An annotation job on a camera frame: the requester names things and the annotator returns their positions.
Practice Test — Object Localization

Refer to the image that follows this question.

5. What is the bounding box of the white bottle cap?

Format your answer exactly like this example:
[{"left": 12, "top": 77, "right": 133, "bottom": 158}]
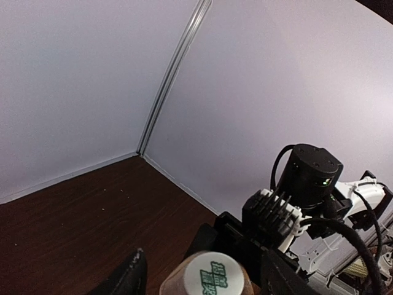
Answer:
[{"left": 183, "top": 252, "right": 244, "bottom": 295}]

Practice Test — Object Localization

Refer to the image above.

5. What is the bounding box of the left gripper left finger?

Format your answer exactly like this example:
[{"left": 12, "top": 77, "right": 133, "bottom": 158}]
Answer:
[{"left": 111, "top": 248, "right": 147, "bottom": 295}]

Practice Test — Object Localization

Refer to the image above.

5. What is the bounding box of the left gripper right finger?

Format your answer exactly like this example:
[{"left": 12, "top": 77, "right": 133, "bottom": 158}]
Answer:
[{"left": 260, "top": 250, "right": 313, "bottom": 295}]

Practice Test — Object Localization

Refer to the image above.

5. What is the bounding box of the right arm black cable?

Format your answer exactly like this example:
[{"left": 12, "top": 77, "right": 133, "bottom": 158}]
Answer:
[{"left": 269, "top": 144, "right": 389, "bottom": 295}]

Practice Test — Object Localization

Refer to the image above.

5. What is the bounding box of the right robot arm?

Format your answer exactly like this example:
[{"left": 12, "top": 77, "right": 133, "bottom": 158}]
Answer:
[{"left": 186, "top": 144, "right": 392, "bottom": 281}]

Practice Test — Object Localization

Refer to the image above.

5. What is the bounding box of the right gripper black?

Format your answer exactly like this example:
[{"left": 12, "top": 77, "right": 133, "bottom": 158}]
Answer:
[{"left": 184, "top": 212, "right": 298, "bottom": 277}]

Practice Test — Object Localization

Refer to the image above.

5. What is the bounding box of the right aluminium corner post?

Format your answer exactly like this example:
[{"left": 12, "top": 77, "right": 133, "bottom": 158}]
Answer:
[{"left": 136, "top": 0, "right": 212, "bottom": 157}]

